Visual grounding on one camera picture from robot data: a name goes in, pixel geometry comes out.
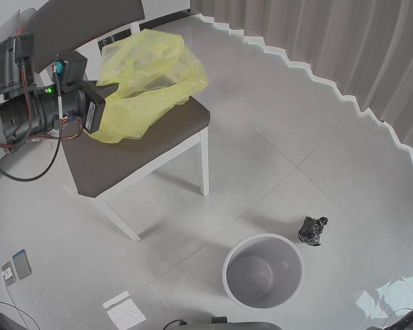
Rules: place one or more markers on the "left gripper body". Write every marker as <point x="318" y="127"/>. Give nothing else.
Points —
<point x="72" y="110"/>

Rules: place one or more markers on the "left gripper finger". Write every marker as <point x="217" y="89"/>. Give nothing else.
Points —
<point x="108" y="89"/>

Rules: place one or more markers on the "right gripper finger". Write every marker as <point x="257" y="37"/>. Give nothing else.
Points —
<point x="410" y="321"/>

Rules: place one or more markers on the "yellow plastic bag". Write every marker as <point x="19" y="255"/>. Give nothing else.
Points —
<point x="151" y="81"/>

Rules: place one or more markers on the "black plastic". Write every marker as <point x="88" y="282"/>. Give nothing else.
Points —
<point x="309" y="232"/>

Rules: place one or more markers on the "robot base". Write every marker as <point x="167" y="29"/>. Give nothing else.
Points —
<point x="247" y="326"/>

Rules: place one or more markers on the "white trash bin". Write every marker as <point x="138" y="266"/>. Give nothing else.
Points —
<point x="261" y="273"/>

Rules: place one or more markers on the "grey cushioned white chair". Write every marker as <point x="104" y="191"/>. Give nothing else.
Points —
<point x="130" y="156"/>

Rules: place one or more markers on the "white sofa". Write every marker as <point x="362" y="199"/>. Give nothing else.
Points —
<point x="3" y="29"/>

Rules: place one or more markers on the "pale beige curtain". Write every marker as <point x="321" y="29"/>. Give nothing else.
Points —
<point x="330" y="29"/>

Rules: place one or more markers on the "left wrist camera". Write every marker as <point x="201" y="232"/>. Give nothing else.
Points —
<point x="74" y="67"/>

